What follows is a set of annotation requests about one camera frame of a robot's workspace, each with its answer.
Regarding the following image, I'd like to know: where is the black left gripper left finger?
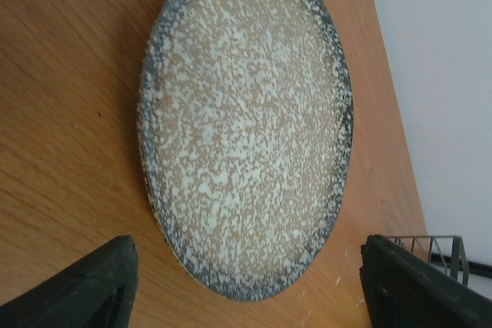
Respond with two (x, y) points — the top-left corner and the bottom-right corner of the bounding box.
(7, 235), (139, 327)

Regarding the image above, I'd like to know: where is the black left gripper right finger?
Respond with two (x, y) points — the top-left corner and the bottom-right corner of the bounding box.
(360, 235), (491, 327)

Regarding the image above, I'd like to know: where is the grey speckled large plate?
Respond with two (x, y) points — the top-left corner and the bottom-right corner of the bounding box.
(138, 0), (354, 302)

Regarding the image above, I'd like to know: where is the black wire dish rack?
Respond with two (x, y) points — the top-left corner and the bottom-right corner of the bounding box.
(387, 235), (470, 287)

